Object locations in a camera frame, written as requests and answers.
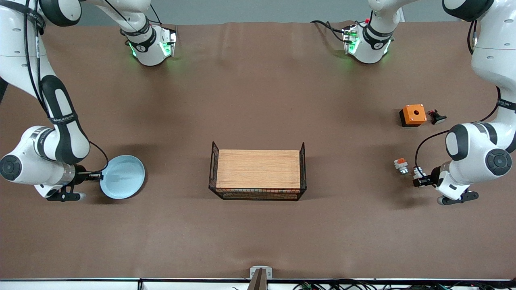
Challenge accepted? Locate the brown table cover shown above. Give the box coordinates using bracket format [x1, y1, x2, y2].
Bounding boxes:
[0, 21, 516, 281]

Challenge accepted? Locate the wooden board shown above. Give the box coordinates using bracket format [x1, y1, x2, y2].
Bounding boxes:
[216, 149, 301, 190]

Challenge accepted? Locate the white table edge strip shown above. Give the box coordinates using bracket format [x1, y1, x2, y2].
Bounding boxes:
[0, 279, 516, 290]

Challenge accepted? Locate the orange button box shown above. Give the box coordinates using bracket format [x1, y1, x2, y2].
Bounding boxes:
[399, 104, 427, 128]

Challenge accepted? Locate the black arm base cable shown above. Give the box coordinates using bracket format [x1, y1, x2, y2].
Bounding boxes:
[310, 20, 347, 43]

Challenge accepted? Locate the black wire basket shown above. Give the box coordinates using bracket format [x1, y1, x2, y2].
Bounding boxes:
[208, 141, 307, 201]

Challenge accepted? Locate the light blue round plate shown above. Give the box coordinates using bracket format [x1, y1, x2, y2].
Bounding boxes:
[100, 155, 146, 200]

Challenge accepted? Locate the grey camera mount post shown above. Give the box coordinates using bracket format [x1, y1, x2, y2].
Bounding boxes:
[248, 266, 273, 290]

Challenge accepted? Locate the black push button clear cap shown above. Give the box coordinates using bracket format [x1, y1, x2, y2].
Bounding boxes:
[427, 109, 447, 125]

